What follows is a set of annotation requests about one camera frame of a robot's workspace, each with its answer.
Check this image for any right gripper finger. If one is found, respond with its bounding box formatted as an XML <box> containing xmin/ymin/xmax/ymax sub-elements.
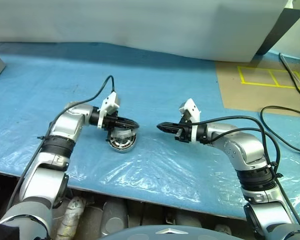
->
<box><xmin>157</xmin><ymin>127</ymin><xmax>182</xmax><ymax>134</ymax></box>
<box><xmin>156</xmin><ymin>122</ymin><xmax>182</xmax><ymax>129</ymax></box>

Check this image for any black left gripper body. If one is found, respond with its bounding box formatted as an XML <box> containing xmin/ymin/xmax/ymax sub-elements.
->
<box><xmin>102</xmin><ymin>113</ymin><xmax>124</xmax><ymax>142</ymax></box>

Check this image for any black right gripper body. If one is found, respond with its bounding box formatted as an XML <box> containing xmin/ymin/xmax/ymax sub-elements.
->
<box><xmin>175</xmin><ymin>115</ymin><xmax>193</xmax><ymax>143</ymax></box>

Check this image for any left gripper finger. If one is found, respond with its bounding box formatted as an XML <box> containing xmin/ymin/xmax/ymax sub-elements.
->
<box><xmin>115</xmin><ymin>122</ymin><xmax>140</xmax><ymax>132</ymax></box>
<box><xmin>117</xmin><ymin>116</ymin><xmax>141</xmax><ymax>129</ymax></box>

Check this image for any silver finned motor rotor cap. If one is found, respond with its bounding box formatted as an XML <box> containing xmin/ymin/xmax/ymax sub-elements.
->
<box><xmin>110</xmin><ymin>127</ymin><xmax>135</xmax><ymax>141</ymax></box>

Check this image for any blue plastic table sheet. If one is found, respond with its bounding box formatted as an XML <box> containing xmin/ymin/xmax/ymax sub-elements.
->
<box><xmin>0</xmin><ymin>41</ymin><xmax>300</xmax><ymax>224</ymax></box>

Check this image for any brown cardboard sheet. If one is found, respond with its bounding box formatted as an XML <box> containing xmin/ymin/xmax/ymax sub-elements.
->
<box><xmin>214</xmin><ymin>59</ymin><xmax>300</xmax><ymax>119</ymax></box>

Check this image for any grey rounded cylinder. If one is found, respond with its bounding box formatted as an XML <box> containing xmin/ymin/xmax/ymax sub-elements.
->
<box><xmin>99</xmin><ymin>199</ymin><xmax>129</xmax><ymax>236</ymax></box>

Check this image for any white backdrop board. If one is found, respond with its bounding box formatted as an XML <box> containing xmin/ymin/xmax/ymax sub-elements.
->
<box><xmin>0</xmin><ymin>0</ymin><xmax>287</xmax><ymax>64</ymax></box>

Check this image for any white wrapped tube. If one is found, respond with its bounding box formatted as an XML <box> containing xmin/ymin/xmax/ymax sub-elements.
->
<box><xmin>56</xmin><ymin>196</ymin><xmax>87</xmax><ymax>240</ymax></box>

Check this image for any blue-grey robot torso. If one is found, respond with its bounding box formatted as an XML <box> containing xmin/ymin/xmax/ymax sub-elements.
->
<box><xmin>96</xmin><ymin>223</ymin><xmax>217</xmax><ymax>240</ymax></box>

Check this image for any black flat panel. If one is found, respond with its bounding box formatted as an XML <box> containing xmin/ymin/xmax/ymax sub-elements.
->
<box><xmin>255</xmin><ymin>7</ymin><xmax>300</xmax><ymax>57</ymax></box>

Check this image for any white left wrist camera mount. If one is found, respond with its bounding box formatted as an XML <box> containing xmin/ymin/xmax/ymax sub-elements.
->
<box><xmin>97</xmin><ymin>91</ymin><xmax>122</xmax><ymax>130</ymax></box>

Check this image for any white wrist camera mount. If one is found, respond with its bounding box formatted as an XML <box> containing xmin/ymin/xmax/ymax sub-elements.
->
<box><xmin>178</xmin><ymin>97</ymin><xmax>202</xmax><ymax>144</ymax></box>
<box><xmin>97</xmin><ymin>91</ymin><xmax>122</xmax><ymax>130</ymax></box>

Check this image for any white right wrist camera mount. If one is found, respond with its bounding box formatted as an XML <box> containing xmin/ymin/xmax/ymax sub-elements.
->
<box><xmin>178</xmin><ymin>97</ymin><xmax>202</xmax><ymax>144</ymax></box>

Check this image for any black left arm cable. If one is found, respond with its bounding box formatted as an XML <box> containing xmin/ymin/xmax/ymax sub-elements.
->
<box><xmin>6</xmin><ymin>74</ymin><xmax>116</xmax><ymax>210</ymax></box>

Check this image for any looped black power cable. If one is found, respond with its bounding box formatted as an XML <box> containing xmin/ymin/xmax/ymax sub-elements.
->
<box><xmin>259</xmin><ymin>105</ymin><xmax>300</xmax><ymax>154</ymax></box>

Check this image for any straight black cable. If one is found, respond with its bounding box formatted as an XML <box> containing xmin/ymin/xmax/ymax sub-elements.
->
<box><xmin>279</xmin><ymin>51</ymin><xmax>300</xmax><ymax>105</ymax></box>

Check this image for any thin grey cable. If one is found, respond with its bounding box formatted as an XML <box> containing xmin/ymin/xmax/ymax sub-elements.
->
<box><xmin>279</xmin><ymin>52</ymin><xmax>300</xmax><ymax>97</ymax></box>

